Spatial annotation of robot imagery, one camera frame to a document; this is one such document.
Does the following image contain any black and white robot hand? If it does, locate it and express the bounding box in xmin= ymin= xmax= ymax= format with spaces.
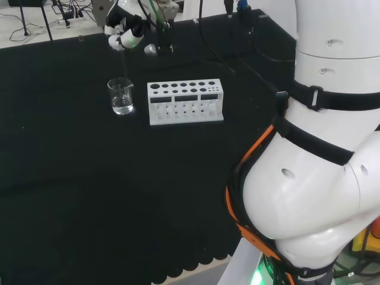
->
xmin=103 ymin=0 xmax=157 ymax=56

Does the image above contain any clear glass rod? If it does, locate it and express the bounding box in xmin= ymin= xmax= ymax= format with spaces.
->
xmin=119 ymin=49 xmax=132 ymax=103

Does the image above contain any clear glass beaker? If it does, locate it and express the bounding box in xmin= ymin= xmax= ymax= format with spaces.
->
xmin=107 ymin=77 xmax=135 ymax=116

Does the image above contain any white test tube rack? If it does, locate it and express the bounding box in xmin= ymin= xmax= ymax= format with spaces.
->
xmin=146 ymin=78 xmax=225 ymax=126

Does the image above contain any grey metal box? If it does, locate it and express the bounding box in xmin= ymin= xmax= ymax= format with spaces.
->
xmin=91 ymin=0 xmax=117 ymax=28

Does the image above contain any black tripod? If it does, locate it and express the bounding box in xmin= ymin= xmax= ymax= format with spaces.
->
xmin=19 ymin=0 xmax=54 ymax=42

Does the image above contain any black bench cloth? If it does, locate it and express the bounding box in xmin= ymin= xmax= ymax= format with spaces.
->
xmin=0 ymin=8 xmax=297 ymax=285

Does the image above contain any yellow stop button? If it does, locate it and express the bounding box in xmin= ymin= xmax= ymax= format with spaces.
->
xmin=351 ymin=216 xmax=380 ymax=259

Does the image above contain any green cable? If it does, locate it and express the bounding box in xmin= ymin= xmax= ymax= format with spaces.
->
xmin=147 ymin=0 xmax=170 ymax=30

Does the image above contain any grey metal wrist bracket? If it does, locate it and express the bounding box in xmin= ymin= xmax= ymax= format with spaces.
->
xmin=154 ymin=0 xmax=180 ymax=23

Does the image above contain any thin black cable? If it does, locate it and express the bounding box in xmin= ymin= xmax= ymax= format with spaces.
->
xmin=198 ymin=0 xmax=237 ymax=75

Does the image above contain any thick black cable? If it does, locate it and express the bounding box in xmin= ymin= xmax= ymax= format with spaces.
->
xmin=236 ymin=8 xmax=297 ymax=64

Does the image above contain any black cable with metal plug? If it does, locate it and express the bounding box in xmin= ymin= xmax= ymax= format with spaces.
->
xmin=274 ymin=90 xmax=290 ymax=119

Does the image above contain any orange cable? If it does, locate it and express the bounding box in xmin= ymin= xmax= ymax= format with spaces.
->
xmin=225 ymin=124 xmax=297 ymax=285

